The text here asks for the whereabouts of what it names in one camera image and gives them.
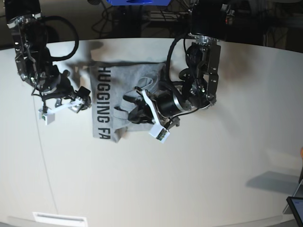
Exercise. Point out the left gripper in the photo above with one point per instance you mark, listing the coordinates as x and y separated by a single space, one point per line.
165 109

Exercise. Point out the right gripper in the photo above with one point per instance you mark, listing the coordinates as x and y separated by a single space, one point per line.
58 86

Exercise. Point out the grey T-shirt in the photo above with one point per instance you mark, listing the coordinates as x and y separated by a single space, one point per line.
114 96

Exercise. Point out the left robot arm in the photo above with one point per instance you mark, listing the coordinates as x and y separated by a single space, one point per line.
197 84

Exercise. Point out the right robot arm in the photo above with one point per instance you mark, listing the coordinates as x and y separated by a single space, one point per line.
34 62

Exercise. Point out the blue box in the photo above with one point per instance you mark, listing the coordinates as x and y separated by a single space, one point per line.
138 2

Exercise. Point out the black power strip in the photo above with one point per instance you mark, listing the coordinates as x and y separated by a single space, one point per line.
164 16

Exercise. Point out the white label strip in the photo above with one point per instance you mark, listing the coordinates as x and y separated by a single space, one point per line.
60 220

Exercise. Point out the black tablet on stand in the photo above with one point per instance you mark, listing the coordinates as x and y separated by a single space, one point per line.
296 207

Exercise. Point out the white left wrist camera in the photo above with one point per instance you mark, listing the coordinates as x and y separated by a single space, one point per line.
159 132

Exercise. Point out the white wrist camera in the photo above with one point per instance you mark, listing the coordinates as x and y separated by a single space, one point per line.
159 132
48 117

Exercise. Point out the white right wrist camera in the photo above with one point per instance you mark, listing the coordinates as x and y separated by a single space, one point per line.
48 117

